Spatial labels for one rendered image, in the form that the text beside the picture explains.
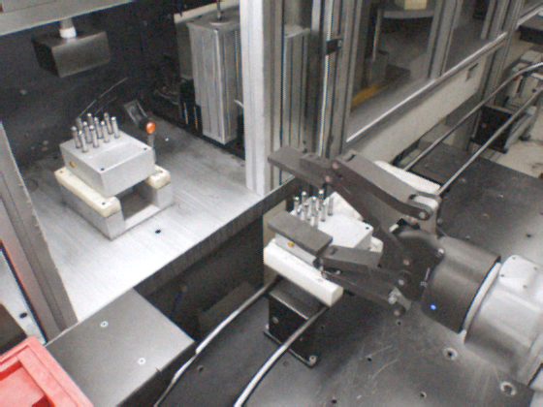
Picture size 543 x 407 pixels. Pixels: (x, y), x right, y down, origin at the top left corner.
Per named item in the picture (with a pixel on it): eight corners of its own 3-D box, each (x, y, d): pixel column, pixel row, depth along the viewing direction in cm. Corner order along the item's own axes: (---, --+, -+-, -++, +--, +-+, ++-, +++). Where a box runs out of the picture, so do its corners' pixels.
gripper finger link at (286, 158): (322, 190, 44) (322, 183, 43) (266, 162, 48) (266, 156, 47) (340, 175, 46) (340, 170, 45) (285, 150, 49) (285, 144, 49)
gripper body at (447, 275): (486, 303, 44) (399, 257, 48) (515, 236, 38) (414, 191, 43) (451, 356, 39) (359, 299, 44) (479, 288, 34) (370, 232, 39)
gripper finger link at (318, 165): (341, 187, 43) (345, 160, 41) (299, 167, 46) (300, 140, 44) (351, 180, 44) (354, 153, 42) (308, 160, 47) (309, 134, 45)
